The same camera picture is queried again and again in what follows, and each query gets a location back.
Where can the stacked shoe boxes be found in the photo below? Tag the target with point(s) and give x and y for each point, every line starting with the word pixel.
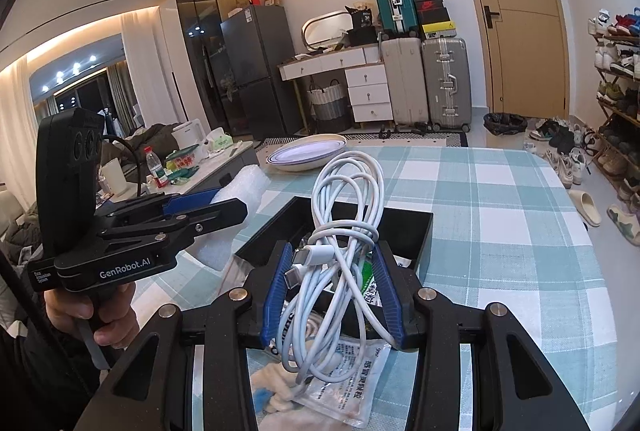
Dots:
pixel 434 19

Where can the black trash bag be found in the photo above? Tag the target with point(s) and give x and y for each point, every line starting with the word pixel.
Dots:
pixel 504 123

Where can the green white medicine sachet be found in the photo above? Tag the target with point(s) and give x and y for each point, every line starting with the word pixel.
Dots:
pixel 368 287

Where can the beige suitcase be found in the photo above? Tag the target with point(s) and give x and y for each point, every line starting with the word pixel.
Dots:
pixel 403 63

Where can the plastic water bottle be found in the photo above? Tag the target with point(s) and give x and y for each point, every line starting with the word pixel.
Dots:
pixel 155 167

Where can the camouflage slipper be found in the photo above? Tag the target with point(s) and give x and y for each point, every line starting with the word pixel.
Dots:
pixel 626 223

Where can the teal suitcase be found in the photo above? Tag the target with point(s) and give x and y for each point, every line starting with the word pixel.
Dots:
pixel 398 18

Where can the white oval bowl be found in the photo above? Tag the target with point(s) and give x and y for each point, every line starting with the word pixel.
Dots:
pixel 307 153

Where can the white cord bag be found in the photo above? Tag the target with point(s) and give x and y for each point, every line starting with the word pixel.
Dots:
pixel 214 250

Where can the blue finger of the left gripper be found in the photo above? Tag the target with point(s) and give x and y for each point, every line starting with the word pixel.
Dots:
pixel 179 204

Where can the white blue plush toy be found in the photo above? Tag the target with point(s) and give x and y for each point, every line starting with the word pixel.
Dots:
pixel 274 389

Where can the grey side cabinet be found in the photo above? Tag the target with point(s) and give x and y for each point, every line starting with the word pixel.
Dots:
pixel 213 172

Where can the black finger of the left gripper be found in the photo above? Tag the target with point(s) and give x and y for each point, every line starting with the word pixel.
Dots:
pixel 212 218

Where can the tissue pack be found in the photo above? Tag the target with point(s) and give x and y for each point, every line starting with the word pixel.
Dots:
pixel 218 140

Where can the woven laundry basket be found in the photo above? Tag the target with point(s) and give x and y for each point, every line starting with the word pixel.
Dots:
pixel 330 107

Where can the black glass cabinet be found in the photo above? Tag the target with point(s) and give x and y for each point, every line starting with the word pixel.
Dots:
pixel 201 22

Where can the beige door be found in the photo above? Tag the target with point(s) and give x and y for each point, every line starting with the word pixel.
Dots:
pixel 525 56

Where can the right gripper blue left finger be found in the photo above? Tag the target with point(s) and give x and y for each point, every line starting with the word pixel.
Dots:
pixel 151 385

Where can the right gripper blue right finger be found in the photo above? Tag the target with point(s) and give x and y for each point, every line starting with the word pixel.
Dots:
pixel 514 385

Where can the checked green tablecloth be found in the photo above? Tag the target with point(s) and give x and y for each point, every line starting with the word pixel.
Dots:
pixel 504 230

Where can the oval mirror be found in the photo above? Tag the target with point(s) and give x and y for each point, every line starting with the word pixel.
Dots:
pixel 325 31

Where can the shoe rack with shoes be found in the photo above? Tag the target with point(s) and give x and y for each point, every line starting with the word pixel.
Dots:
pixel 616 59

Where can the black storage box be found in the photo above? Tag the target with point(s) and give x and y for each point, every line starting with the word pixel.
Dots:
pixel 408 233

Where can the white dresser with drawers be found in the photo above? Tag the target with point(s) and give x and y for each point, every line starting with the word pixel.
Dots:
pixel 365 79

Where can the silver aluminium suitcase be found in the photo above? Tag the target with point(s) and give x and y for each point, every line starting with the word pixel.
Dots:
pixel 448 84

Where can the dark refrigerator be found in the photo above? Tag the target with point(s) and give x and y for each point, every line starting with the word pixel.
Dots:
pixel 258 41

